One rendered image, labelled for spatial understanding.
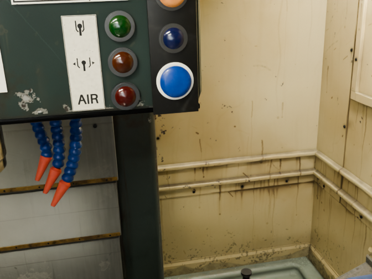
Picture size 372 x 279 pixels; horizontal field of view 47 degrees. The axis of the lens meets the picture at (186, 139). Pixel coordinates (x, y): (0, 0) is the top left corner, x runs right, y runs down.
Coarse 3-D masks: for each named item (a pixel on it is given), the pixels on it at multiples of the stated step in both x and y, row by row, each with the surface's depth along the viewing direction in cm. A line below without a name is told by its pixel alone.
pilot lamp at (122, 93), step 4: (120, 88) 40; (124, 88) 40; (128, 88) 40; (116, 92) 40; (120, 92) 40; (124, 92) 40; (128, 92) 40; (132, 92) 40; (116, 96) 40; (120, 96) 40; (124, 96) 40; (128, 96) 40; (132, 96) 40; (116, 100) 40; (120, 100) 40; (124, 100) 40; (128, 100) 40; (132, 100) 40; (120, 104) 40; (124, 104) 40; (128, 104) 40
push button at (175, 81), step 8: (168, 72) 40; (176, 72) 40; (184, 72) 40; (160, 80) 40; (168, 80) 40; (176, 80) 40; (184, 80) 40; (168, 88) 40; (176, 88) 40; (184, 88) 41; (176, 96) 41
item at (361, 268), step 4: (368, 256) 137; (368, 260) 136; (364, 264) 138; (368, 264) 137; (356, 268) 138; (360, 268) 137; (364, 268) 136; (368, 268) 136; (348, 272) 138; (352, 272) 137; (356, 272) 136; (360, 272) 136; (364, 272) 135; (368, 272) 134; (340, 276) 138; (344, 276) 137; (348, 276) 136; (352, 276) 136
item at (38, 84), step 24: (0, 0) 36; (144, 0) 38; (0, 24) 37; (24, 24) 37; (48, 24) 37; (144, 24) 39; (0, 48) 37; (24, 48) 38; (48, 48) 38; (144, 48) 40; (24, 72) 38; (48, 72) 39; (144, 72) 40; (0, 96) 39; (24, 96) 39; (48, 96) 39; (144, 96) 41; (0, 120) 40; (24, 120) 40; (48, 120) 41
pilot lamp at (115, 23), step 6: (114, 18) 38; (120, 18) 38; (126, 18) 38; (114, 24) 38; (120, 24) 38; (126, 24) 38; (114, 30) 38; (120, 30) 38; (126, 30) 38; (120, 36) 38
